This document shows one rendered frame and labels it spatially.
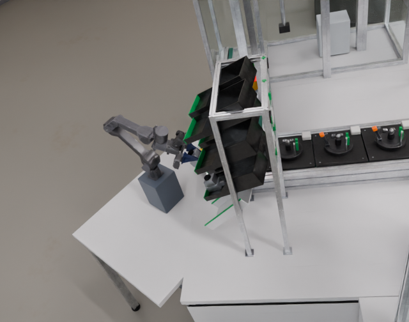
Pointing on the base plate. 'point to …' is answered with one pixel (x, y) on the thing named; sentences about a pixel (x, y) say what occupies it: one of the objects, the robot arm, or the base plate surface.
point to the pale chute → (224, 204)
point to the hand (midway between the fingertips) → (192, 153)
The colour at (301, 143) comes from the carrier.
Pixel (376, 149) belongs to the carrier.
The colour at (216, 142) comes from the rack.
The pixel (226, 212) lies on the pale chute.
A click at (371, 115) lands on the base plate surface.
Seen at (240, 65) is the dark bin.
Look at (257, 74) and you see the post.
